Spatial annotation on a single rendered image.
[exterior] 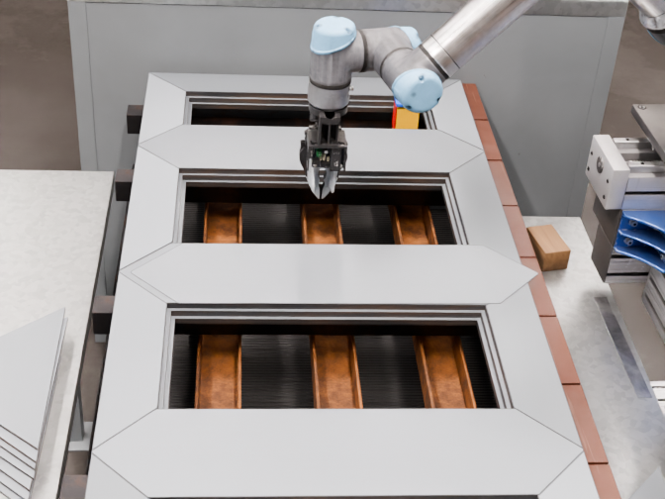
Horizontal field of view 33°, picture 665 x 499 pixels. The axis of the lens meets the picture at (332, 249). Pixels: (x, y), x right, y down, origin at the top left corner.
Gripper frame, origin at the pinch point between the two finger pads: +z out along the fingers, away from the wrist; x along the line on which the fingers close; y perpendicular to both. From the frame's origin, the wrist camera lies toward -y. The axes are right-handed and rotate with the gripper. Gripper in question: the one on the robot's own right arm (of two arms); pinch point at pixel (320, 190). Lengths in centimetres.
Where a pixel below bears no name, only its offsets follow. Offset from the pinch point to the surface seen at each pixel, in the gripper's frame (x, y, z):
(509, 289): 33.0, 23.5, 5.7
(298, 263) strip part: -4.8, 15.5, 6.2
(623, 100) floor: 142, -211, 88
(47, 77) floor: -85, -223, 91
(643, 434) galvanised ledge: 56, 43, 23
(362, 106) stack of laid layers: 14, -50, 8
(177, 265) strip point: -26.7, 16.1, 6.5
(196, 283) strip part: -23.2, 21.5, 6.5
